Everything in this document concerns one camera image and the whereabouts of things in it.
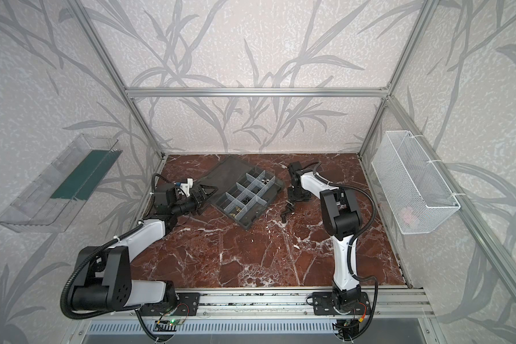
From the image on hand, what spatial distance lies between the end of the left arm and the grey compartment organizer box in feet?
0.25

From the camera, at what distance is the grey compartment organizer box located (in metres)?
0.96

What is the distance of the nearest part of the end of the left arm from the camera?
2.27 ft
